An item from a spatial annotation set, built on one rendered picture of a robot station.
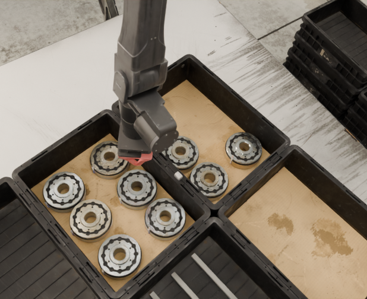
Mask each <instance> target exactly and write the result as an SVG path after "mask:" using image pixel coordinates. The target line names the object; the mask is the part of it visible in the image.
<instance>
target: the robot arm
mask: <svg viewBox="0 0 367 299"><path fill-rule="evenodd" d="M166 5H167V0H124V6H123V18H122V27H121V32H120V35H119V37H118V42H117V52H116V53H115V55H114V79H113V92H114V93H115V94H116V95H117V97H118V100H119V109H120V114H121V123H120V128H119V137H118V158H121V159H123V160H127V161H129V162H130V163H131V164H133V165H134V166H140V165H142V164H143V163H144V162H146V161H149V160H151V159H152V156H153V153H155V154H157V153H160V152H163V151H165V150H166V149H168V148H169V147H171V146H172V145H173V144H174V143H175V141H176V140H177V138H178V136H179V132H178V131H177V130H176V128H177V124H176V121H175V120H174V118H173V117H172V116H171V114H170V113H169V112H168V111H167V109H166V108H165V106H164V103H165V101H164V99H163V98H162V97H161V95H160V94H159V93H158V92H157V91H159V90H161V89H162V86H163V84H164V82H165V80H166V77H167V72H168V67H167V66H168V60H167V59H166V58H165V52H166V46H165V43H164V21H165V15H166ZM134 159H139V161H135V160H134Z"/></svg>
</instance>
